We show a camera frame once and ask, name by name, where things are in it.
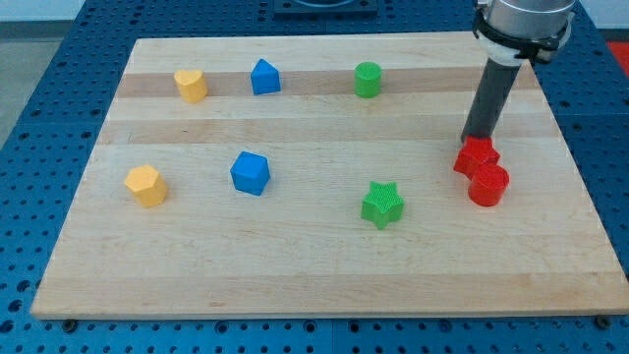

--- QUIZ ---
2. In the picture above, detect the green star block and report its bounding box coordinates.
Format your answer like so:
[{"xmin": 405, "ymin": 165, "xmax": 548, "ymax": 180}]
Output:
[{"xmin": 361, "ymin": 181, "xmax": 405, "ymax": 230}]

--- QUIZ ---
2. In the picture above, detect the red star block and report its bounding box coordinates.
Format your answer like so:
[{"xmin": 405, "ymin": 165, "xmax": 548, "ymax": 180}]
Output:
[{"xmin": 453, "ymin": 136, "xmax": 500, "ymax": 180}]

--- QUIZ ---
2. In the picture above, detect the wooden board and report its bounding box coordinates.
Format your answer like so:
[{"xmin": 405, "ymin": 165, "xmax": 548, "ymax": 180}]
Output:
[{"xmin": 30, "ymin": 32, "xmax": 628, "ymax": 320}]

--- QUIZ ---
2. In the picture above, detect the blue cube block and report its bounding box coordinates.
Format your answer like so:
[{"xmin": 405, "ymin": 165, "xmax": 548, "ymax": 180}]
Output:
[{"xmin": 230, "ymin": 151, "xmax": 270, "ymax": 196}]

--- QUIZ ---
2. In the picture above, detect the green cylinder block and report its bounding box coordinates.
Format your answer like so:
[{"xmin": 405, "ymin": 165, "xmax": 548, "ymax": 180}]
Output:
[{"xmin": 354, "ymin": 62, "xmax": 382, "ymax": 98}]

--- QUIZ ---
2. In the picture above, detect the yellow heart block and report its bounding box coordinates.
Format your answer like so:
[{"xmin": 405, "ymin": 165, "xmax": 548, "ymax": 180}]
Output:
[{"xmin": 173, "ymin": 70, "xmax": 208, "ymax": 103}]

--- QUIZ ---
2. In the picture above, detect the yellow hexagon block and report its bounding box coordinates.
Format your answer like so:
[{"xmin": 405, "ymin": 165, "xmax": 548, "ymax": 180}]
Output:
[{"xmin": 124, "ymin": 164, "xmax": 168, "ymax": 207}]

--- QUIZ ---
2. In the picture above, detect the red cylinder block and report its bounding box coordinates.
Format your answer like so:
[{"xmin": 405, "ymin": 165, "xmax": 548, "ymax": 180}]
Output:
[{"xmin": 468, "ymin": 164, "xmax": 510, "ymax": 207}]

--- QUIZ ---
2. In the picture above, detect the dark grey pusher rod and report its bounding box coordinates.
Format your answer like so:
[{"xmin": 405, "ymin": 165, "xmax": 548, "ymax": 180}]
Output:
[{"xmin": 461, "ymin": 59, "xmax": 520, "ymax": 143}]

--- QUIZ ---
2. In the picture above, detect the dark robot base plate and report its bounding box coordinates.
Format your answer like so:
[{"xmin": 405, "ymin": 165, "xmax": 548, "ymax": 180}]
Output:
[{"xmin": 270, "ymin": 0, "xmax": 379, "ymax": 18}]

